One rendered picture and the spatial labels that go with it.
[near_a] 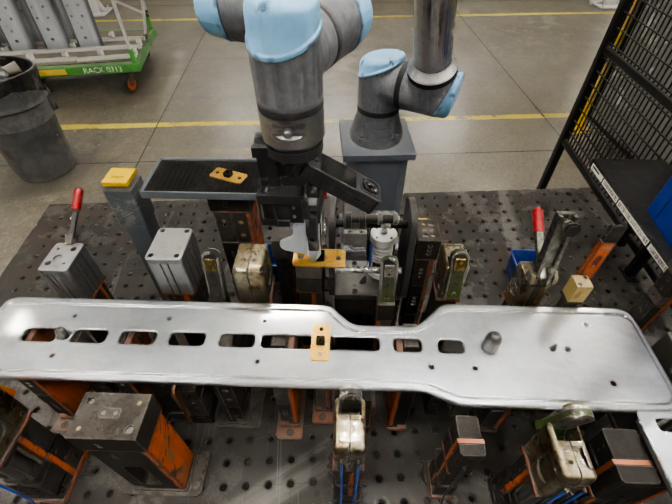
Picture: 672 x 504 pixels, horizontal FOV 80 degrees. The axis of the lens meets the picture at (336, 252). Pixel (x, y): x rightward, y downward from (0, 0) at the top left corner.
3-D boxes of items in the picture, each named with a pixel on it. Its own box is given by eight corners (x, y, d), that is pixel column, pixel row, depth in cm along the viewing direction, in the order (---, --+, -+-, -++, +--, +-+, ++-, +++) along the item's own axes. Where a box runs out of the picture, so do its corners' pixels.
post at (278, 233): (286, 338, 117) (269, 240, 88) (287, 323, 120) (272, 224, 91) (303, 339, 117) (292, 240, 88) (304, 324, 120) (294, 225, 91)
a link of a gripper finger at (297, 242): (284, 259, 64) (278, 213, 58) (321, 259, 64) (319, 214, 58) (281, 273, 62) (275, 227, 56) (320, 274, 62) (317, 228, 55)
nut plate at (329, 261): (292, 266, 64) (291, 261, 63) (294, 248, 66) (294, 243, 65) (345, 268, 64) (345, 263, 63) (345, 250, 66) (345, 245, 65)
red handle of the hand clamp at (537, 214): (534, 278, 85) (529, 206, 88) (529, 279, 87) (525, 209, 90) (554, 278, 85) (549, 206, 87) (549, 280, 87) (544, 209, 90)
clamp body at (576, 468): (489, 534, 84) (555, 490, 59) (478, 472, 92) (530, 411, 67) (533, 536, 84) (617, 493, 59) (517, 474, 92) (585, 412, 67)
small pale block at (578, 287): (519, 371, 110) (577, 287, 83) (515, 359, 112) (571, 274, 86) (532, 372, 109) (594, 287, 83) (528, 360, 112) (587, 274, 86)
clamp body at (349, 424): (324, 511, 87) (319, 461, 62) (327, 451, 95) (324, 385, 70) (367, 513, 87) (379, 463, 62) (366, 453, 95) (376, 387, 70)
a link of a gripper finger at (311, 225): (308, 236, 61) (305, 188, 55) (320, 236, 61) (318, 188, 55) (305, 257, 57) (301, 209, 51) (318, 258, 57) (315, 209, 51)
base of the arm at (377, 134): (348, 123, 123) (349, 91, 116) (397, 122, 124) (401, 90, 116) (352, 150, 113) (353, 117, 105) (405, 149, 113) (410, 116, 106)
